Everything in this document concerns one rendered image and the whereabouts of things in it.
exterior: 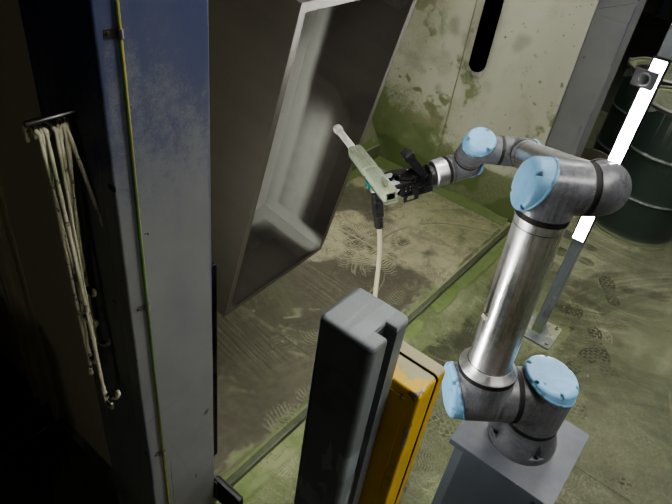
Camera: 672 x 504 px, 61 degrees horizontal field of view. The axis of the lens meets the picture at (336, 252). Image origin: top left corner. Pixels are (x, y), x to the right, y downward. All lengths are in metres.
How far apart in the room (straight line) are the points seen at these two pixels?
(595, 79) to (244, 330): 2.25
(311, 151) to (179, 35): 1.56
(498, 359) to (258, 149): 0.87
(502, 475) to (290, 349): 1.27
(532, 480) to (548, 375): 0.30
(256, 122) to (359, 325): 1.21
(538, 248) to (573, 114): 2.29
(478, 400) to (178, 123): 1.01
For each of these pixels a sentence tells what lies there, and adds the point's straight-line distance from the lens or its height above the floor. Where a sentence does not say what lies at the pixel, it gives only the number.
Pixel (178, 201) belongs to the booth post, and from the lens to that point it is 0.97.
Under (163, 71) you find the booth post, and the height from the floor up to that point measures 1.68.
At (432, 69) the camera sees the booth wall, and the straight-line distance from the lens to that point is 3.85.
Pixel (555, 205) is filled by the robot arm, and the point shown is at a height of 1.42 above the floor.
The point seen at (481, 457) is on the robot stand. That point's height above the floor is 0.64.
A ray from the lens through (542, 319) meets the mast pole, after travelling 3.11.
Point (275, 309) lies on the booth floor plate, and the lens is 2.84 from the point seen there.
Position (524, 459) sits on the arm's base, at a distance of 1.74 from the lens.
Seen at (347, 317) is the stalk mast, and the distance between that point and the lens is 0.50.
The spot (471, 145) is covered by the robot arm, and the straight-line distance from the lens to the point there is 1.76.
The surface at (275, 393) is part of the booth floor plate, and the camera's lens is 2.49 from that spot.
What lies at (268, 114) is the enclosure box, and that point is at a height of 1.33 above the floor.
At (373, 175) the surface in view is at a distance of 1.75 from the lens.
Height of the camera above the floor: 1.98
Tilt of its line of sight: 37 degrees down
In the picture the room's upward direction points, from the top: 9 degrees clockwise
